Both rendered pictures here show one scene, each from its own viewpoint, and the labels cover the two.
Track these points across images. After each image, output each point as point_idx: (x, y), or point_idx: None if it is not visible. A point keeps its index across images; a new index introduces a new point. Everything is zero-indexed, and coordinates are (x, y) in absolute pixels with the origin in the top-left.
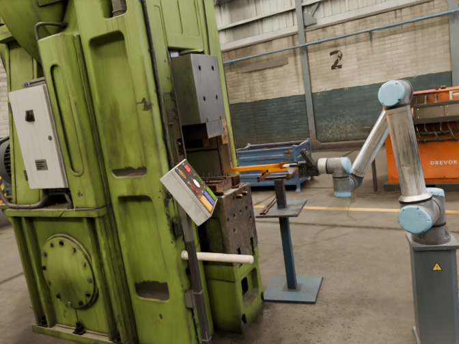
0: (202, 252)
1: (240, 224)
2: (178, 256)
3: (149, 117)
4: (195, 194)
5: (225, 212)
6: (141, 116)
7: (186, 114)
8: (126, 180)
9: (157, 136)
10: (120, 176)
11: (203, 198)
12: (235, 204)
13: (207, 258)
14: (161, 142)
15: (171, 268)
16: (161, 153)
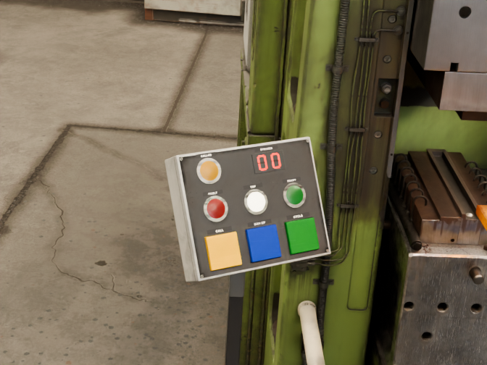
0: (311, 329)
1: (459, 332)
2: (289, 303)
3: (309, 14)
4: (198, 222)
5: (404, 287)
6: (306, 3)
7: (419, 32)
8: (288, 111)
9: (311, 59)
10: (291, 97)
11: (217, 240)
12: (461, 287)
13: (304, 345)
14: (319, 76)
15: (279, 314)
16: (311, 98)
